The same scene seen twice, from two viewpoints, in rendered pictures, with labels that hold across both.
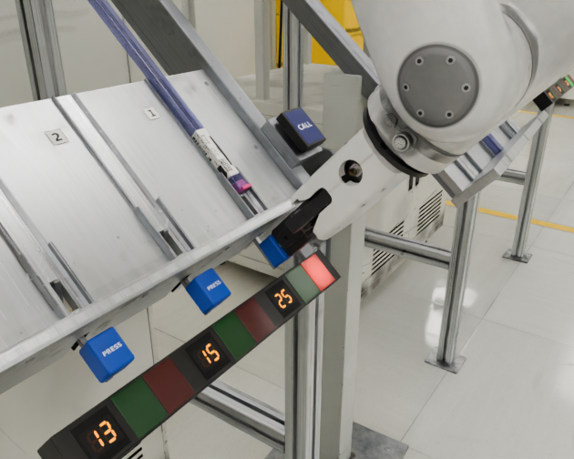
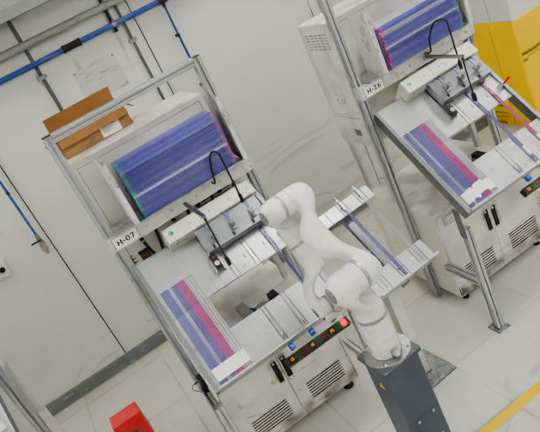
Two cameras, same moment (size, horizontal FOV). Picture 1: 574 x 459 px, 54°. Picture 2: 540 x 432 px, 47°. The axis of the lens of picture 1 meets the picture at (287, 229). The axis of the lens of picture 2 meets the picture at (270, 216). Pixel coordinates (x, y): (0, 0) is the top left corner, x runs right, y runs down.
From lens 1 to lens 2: 2.37 m
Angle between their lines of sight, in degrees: 36
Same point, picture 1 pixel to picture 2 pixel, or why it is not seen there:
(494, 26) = (317, 307)
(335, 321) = (396, 321)
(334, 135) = not seen: hidden behind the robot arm
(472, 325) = (527, 305)
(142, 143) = (298, 299)
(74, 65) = (329, 153)
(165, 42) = not seen: hidden behind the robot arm
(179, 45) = not seen: hidden behind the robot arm
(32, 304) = (279, 339)
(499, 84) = (321, 314)
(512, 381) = (526, 337)
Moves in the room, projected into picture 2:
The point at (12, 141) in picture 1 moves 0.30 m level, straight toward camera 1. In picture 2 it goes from (273, 307) to (272, 349)
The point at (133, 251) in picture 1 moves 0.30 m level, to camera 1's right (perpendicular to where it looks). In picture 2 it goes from (297, 326) to (357, 324)
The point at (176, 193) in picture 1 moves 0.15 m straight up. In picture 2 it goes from (306, 309) to (292, 284)
